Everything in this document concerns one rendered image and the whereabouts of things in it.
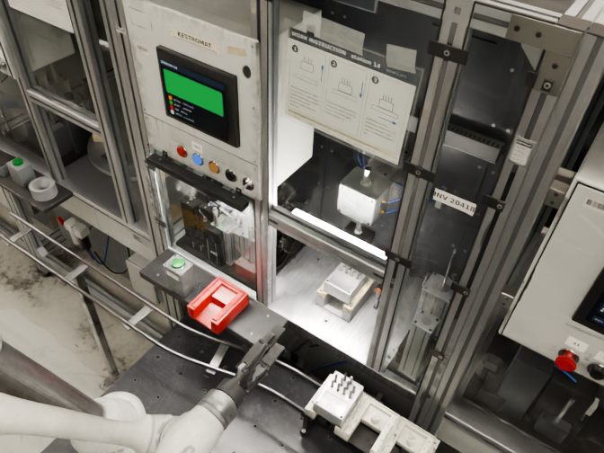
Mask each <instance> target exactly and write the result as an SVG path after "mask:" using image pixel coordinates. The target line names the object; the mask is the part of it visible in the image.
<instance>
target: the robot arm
mask: <svg viewBox="0 0 604 453"><path fill-rule="evenodd" d="M285 331H286V329H285V328H283V327H282V326H280V325H278V324H275V325H274V327H273V328H272V329H271V330H270V331H269V332H268V333H267V335H266V336H265V337H264V338H263V339H262V338H259V339H258V340H257V341H256V342H255V344H254V345H253V347H252V348H251V349H250V350H249V351H248V352H247V353H246V355H245V356H244V357H243V359H242V360H241V361H240V362H239V363H238V364H237V365H236V366H235V367H236V368H237V369H238V371H237V372H236V373H235V376H234V377H233V378H232V379H228V378H225V379H224V380H223V381H222V382H221V383H220V384H219V385H218V386H217V387H216V388H215V389H211V390H209V392H208V393H207V394H206V395H205V396H204V397H203V398H202V399H201V400H200V401H199V402H198V403H197V405H196V406H195V407H194V408H193V409H191V410H190V411H188V412H185V413H183V414H182V415H181V416H172V415H171V414H146V411H145V408H144V406H143V405H142V403H141V401H140V400H139V399H138V398H137V397H136V396H134V395H132V394H131V393H127V392H113V393H109V394H107V395H105V396H103V397H98V398H95V399H92V398H91V397H89V396H88V395H86V394H84V393H83V392H81V391H80V390H78V389H77V388H75V387H74V386H72V385H70V384H69V383H67V382H66V381H65V380H63V379H62V378H60V377H58V376H57V375H55V374H54V373H52V372H51V371H49V370H48V369H46V368H44V367H43V366H41V365H40V364H39V363H37V362H36V361H34V360H32V359H31V358H29V357H28V356H26V355H25V354H23V353H22V352H20V351H18V350H17V349H15V348H14V347H13V346H11V345H10V344H8V343H7V342H5V341H3V337H2V334H1V332H0V435H32V436H42V437H51V438H60V439H68V440H70V442H71V444H72V446H73V448H74V449H75V450H76V451H77V453H210V452H211V451H212V449H213V448H214V447H215V446H216V445H217V443H218V440H219V438H220V436H221V434H222V433H223V431H224V430H225V429H226V428H227V426H228V425H229V424H230V423H231V421H233V420H234V418H235V417H236V416H237V410H238V409H239V408H240V406H241V405H242V404H243V403H244V401H245V400H246V397H247V396H248V395H249V394H250V393H251V391H252V390H253V389H254V388H255V387H256V386H257V385H258V384H259V383H260V382H261V381H262V380H263V379H264V378H265V377H266V376H267V375H268V372H267V370H269V367H270V366H271V365H272V364H273V362H274V361H275V360H276V359H277V358H278V357H279V356H280V355H281V353H282V352H283V351H284V350H285V347H283V346H281V345H280V344H278V343H277V342H276V341H277V340H278V339H279V338H280V337H281V335H283V333H284V332H285ZM275 342H276V343H275ZM274 343H275V344H274ZM273 344H274V345H273ZM272 345H273V346H272ZM271 346H272V348H271ZM268 348H269V349H270V350H269V351H268V352H267V353H266V355H265V356H264V357H263V358H262V356H263V354H264V353H265V352H266V350H267V349H268ZM260 360H261V361H260ZM259 361H260V362H259ZM258 362H259V364H258ZM257 364H258V366H257ZM256 366H257V367H256ZM249 369H250V370H249Z"/></svg>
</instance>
